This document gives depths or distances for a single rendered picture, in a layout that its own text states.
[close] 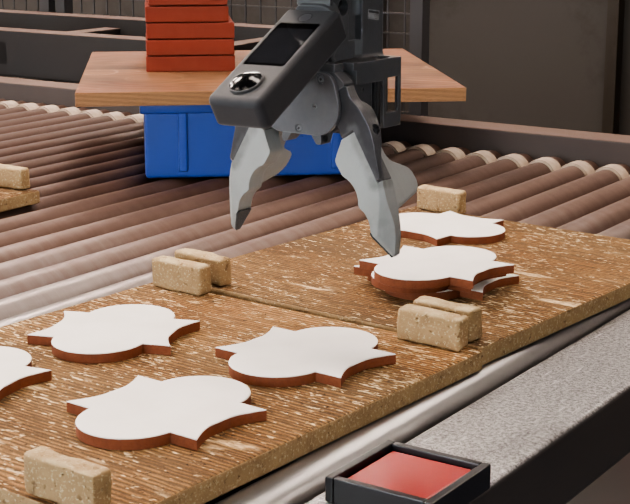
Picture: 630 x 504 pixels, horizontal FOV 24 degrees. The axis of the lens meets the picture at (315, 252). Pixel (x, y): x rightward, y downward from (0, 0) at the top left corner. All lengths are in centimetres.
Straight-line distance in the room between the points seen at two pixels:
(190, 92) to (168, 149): 9
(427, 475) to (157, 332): 32
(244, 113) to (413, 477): 27
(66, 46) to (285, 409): 189
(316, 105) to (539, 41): 415
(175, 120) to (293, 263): 54
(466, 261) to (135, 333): 32
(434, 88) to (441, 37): 346
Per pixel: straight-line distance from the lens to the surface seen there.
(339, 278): 135
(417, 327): 115
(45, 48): 288
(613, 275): 139
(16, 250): 157
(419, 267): 129
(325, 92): 104
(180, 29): 207
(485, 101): 529
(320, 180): 192
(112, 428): 96
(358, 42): 109
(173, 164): 191
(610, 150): 207
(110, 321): 119
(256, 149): 110
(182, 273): 130
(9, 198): 175
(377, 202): 103
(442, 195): 162
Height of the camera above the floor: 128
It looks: 14 degrees down
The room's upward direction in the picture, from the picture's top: straight up
